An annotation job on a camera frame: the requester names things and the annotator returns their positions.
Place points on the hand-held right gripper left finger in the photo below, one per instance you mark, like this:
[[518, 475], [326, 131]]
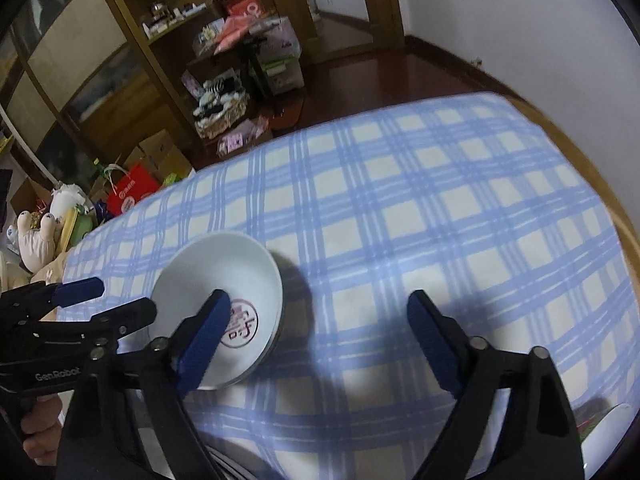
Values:
[[205, 340]]

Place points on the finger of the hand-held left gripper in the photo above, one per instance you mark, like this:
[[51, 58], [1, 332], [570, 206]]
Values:
[[75, 292], [125, 315]]

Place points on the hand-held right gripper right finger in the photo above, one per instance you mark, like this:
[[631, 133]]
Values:
[[432, 340]]

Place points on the red patterned bowl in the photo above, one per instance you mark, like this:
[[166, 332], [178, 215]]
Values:
[[225, 270]]

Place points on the person's left hand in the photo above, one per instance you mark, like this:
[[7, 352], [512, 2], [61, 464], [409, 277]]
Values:
[[42, 425]]

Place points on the beige plush toy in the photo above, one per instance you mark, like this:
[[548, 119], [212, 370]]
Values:
[[35, 245]]

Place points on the white fluffy toy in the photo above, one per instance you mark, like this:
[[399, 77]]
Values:
[[70, 197]]

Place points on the red paper bag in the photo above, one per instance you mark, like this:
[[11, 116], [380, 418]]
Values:
[[132, 187]]

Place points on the blue checked cloth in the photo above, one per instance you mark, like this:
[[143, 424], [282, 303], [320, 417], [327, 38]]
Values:
[[400, 210]]

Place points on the cardboard box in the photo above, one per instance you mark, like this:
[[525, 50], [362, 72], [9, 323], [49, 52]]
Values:
[[162, 152]]

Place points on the pink packets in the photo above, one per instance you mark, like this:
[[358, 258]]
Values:
[[242, 137]]

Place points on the woven basket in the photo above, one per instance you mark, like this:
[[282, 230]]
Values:
[[220, 122]]

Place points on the wooden shelf unit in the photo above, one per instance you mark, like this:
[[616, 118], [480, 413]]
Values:
[[150, 75]]

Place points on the wardrobe with sliding doors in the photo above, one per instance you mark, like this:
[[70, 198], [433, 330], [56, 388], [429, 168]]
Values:
[[60, 50]]

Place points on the small dark table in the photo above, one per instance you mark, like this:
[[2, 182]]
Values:
[[260, 67]]

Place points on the white storage box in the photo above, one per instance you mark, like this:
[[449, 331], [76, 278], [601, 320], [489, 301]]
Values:
[[285, 55]]

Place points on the pink paper sheet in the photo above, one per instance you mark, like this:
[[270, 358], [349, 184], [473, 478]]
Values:
[[235, 32]]

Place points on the red box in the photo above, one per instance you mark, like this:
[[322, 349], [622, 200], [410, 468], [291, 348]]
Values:
[[245, 7]]

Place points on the wooden door frame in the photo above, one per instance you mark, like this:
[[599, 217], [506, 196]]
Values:
[[385, 0]]

